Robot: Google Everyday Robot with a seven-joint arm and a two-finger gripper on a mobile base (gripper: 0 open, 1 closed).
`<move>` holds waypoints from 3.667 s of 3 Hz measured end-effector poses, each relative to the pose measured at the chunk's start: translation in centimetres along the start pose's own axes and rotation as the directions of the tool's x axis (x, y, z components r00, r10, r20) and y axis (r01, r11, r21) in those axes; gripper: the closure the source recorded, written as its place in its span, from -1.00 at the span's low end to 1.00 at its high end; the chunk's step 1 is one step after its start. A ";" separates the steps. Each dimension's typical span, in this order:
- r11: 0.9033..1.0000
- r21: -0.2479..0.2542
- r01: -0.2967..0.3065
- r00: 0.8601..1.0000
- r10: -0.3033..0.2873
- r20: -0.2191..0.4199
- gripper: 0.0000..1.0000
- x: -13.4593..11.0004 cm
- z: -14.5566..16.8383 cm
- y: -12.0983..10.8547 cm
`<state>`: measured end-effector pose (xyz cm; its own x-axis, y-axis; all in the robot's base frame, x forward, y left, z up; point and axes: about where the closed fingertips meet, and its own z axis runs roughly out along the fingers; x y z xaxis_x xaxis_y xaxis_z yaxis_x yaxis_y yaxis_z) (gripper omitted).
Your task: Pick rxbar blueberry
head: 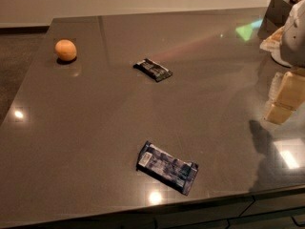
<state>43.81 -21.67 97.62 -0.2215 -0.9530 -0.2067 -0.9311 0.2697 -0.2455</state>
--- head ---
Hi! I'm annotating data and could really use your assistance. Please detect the black snack bar wrapper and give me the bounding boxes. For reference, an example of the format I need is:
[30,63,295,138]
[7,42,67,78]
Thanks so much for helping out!
[133,58,173,82]

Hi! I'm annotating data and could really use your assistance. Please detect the orange round fruit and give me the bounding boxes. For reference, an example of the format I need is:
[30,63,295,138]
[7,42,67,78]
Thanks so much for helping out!
[55,39,77,61]

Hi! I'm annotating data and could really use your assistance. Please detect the blue rxbar blueberry wrapper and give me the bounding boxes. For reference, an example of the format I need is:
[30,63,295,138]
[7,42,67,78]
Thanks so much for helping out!
[136,141,198,196]

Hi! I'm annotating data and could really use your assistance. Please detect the dark box in corner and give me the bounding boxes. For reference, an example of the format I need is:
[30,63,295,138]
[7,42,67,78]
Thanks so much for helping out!
[257,0,294,39]

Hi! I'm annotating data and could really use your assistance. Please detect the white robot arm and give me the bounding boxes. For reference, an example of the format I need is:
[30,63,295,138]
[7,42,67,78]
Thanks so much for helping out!
[260,0,305,125]

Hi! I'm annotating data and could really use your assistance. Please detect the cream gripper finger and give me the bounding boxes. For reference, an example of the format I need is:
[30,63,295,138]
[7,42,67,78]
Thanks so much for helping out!
[264,72,305,125]

